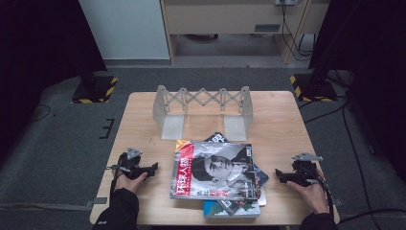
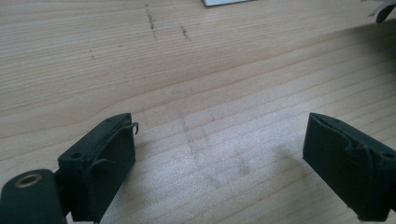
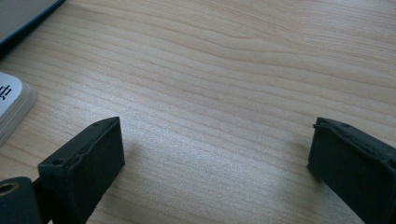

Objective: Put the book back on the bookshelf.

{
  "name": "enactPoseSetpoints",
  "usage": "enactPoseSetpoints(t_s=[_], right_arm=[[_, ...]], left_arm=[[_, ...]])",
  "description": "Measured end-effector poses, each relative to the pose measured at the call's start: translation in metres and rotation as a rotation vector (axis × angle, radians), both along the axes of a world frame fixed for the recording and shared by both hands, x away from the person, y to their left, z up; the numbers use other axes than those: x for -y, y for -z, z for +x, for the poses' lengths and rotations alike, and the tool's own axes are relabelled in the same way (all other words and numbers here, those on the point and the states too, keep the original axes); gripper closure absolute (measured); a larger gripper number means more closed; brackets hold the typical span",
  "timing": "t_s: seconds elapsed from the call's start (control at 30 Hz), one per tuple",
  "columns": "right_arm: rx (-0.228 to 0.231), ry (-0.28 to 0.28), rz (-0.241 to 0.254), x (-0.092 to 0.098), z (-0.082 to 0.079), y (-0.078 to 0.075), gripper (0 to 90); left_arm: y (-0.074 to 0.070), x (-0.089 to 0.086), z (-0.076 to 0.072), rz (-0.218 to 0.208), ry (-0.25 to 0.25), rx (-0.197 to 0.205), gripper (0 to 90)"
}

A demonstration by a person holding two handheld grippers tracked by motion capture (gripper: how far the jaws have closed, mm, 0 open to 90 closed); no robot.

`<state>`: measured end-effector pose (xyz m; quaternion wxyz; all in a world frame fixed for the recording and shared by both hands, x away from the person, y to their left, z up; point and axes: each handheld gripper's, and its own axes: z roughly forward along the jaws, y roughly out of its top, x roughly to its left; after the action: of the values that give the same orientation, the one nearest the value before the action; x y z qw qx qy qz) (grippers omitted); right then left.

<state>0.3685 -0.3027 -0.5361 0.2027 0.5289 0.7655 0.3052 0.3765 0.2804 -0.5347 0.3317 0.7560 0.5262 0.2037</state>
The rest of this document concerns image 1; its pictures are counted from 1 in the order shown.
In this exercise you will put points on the blue book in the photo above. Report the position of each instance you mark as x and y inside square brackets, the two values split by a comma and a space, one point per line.
[214, 211]

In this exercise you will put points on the black stand base yellow stripes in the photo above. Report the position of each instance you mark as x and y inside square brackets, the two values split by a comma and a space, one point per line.
[314, 89]
[95, 91]

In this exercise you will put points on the white cabinet panel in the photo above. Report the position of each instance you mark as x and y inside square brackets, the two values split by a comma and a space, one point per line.
[124, 28]

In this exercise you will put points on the person's left hand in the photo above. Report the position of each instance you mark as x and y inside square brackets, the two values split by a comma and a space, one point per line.
[129, 182]

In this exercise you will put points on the portrait magazine with red label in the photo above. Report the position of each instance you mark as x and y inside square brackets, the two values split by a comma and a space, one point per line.
[214, 169]

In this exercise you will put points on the dark curtain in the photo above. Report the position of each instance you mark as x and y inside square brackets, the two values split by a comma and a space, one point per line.
[367, 48]
[38, 48]

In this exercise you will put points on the person's right hand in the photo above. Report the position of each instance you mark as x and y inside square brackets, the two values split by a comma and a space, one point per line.
[314, 198]

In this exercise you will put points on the white power strip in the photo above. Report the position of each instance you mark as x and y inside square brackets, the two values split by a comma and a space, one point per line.
[285, 2]

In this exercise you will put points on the dark illustrated magazine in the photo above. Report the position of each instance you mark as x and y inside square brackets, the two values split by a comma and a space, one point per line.
[261, 177]

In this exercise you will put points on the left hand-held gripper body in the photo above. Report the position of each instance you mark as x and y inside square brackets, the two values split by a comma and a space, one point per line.
[130, 164]

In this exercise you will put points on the grey metal expandable book rack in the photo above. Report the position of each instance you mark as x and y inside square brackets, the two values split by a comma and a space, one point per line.
[204, 99]

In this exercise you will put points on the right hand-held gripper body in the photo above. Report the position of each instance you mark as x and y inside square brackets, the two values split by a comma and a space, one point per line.
[303, 174]

